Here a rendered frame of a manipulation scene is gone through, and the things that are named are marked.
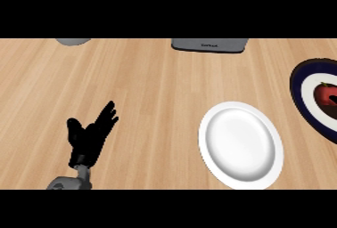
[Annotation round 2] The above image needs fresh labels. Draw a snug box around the grey rounded object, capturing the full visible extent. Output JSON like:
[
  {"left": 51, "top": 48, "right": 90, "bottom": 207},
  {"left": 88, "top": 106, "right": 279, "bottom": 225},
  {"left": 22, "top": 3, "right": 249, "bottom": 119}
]
[{"left": 54, "top": 38, "right": 93, "bottom": 47}]

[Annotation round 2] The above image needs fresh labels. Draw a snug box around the white oval plate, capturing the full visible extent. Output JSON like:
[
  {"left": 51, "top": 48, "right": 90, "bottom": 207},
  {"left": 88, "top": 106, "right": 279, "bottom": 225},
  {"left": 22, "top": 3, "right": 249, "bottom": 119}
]
[{"left": 198, "top": 101, "right": 285, "bottom": 191}]

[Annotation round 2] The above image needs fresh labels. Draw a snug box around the dark blue rimmed plate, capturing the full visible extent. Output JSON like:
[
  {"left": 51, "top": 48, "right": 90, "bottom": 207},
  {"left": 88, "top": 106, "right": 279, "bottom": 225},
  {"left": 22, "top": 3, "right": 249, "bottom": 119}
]
[{"left": 288, "top": 58, "right": 337, "bottom": 142}]

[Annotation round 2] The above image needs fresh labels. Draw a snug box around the grey flat appliance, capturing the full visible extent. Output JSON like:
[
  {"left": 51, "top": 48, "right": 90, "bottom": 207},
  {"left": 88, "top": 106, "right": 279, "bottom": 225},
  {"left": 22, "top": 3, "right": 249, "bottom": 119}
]
[{"left": 170, "top": 38, "right": 249, "bottom": 54}]

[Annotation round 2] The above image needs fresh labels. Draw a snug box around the red bell pepper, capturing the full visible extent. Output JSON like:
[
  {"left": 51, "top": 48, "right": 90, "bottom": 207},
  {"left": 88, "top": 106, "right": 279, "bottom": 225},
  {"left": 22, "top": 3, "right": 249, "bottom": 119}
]
[{"left": 312, "top": 82, "right": 337, "bottom": 107}]

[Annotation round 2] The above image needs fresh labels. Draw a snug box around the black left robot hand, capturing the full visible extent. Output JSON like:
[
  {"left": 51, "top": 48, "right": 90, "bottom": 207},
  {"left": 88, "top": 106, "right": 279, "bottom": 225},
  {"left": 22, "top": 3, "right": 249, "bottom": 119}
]
[{"left": 66, "top": 100, "right": 119, "bottom": 170}]

